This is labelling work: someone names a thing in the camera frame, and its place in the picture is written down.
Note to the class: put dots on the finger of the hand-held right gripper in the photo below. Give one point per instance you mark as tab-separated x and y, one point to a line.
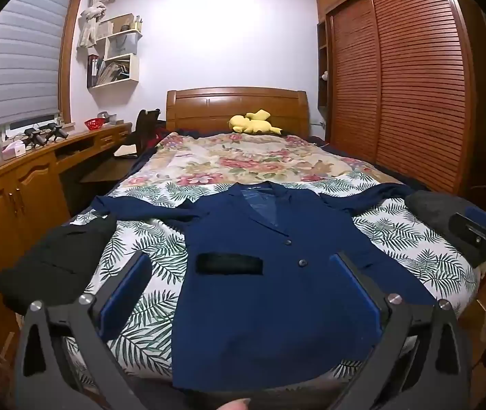
484	217
467	230

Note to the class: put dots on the bed with leaf-print sheet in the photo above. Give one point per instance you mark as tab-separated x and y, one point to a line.
396	239

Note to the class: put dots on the person's left hand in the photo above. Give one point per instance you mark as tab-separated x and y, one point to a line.
236	405

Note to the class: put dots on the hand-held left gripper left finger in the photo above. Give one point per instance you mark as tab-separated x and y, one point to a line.
125	294

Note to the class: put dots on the wooden headboard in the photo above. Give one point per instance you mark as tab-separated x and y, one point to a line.
208	106

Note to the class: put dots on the floral blanket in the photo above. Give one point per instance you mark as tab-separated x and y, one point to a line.
225	158

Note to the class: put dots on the red basket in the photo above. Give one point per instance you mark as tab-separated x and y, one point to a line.
94	124

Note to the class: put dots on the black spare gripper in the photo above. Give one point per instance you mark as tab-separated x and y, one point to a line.
35	136
57	131

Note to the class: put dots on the dark wooden chair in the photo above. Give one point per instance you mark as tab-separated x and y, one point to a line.
144	126

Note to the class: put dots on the black garment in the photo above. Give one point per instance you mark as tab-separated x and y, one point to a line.
54	256

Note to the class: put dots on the beige tied curtain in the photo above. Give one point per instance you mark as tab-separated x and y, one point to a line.
93	13

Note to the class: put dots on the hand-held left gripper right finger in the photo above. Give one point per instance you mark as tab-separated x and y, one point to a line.
356	294

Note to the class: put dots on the wooden louvred wardrobe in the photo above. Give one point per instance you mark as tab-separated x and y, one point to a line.
414	72

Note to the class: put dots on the wooden window frame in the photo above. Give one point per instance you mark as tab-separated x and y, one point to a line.
68	51

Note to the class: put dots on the row of books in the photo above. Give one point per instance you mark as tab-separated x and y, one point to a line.
106	71

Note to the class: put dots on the yellow plush toy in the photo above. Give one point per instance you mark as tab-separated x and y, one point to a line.
247	124

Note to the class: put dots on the white wall shelf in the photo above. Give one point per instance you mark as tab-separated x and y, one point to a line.
134	68

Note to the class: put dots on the grey window blind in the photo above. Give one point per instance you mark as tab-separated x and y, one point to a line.
12	59

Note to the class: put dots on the dark grey folded garment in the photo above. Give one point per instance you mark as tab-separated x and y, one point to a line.
435	213

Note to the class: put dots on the pink white box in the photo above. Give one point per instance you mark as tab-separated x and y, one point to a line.
14	150

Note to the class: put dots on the navy blue blazer jacket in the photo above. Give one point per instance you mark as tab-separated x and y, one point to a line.
268	307

